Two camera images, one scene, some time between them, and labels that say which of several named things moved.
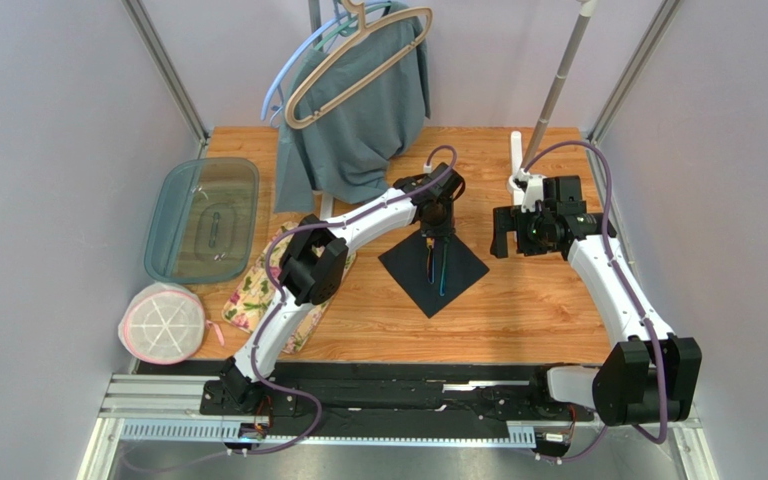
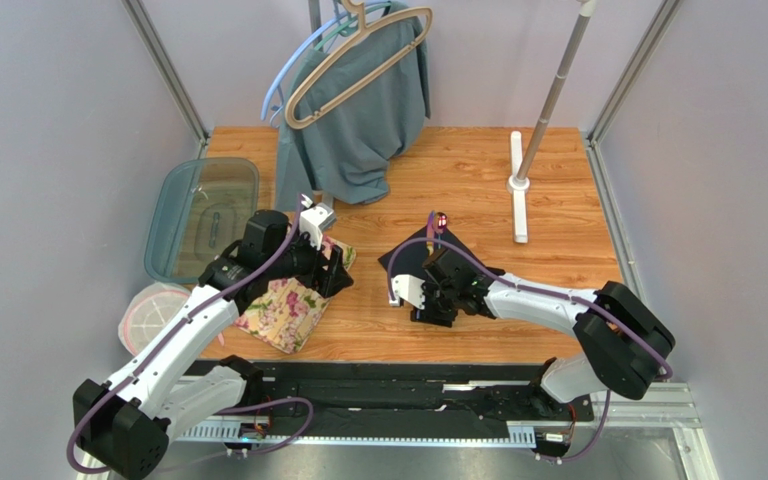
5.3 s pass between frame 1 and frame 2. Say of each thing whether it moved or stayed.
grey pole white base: stayed
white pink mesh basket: stayed
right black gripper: moved
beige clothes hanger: stayed
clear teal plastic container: stayed
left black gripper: moved
